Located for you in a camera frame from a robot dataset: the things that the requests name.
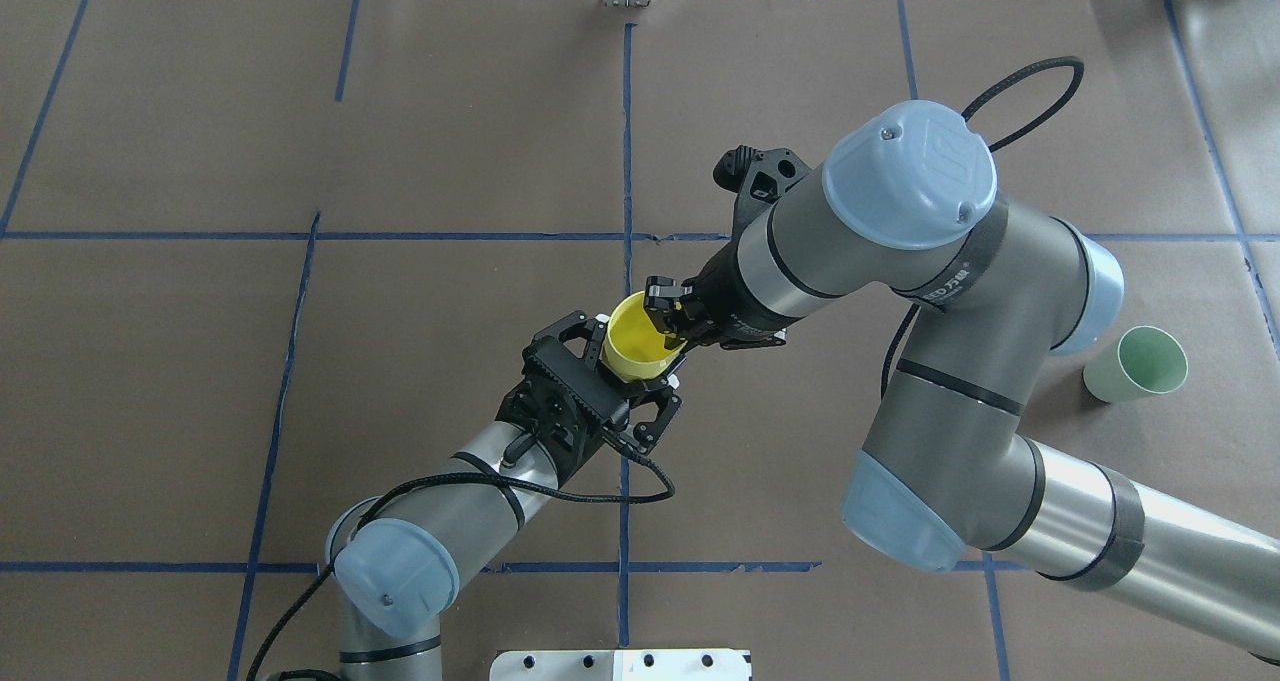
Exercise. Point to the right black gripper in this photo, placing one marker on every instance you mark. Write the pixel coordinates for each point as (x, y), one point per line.
(728, 301)

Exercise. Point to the yellow paper cup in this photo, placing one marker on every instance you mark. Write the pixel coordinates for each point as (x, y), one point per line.
(634, 349)

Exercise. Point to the brown paper table cover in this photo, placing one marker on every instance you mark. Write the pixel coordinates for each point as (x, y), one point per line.
(265, 258)

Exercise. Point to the green paper cup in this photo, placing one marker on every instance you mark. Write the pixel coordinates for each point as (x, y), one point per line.
(1144, 362)

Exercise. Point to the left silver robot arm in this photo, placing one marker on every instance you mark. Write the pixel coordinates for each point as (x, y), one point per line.
(401, 560)

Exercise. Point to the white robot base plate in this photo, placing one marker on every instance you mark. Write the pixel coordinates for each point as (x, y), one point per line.
(624, 664)

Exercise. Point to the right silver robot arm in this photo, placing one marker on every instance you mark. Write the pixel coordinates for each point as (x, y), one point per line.
(910, 200)

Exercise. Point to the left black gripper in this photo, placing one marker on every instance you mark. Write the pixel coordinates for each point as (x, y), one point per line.
(521, 408)

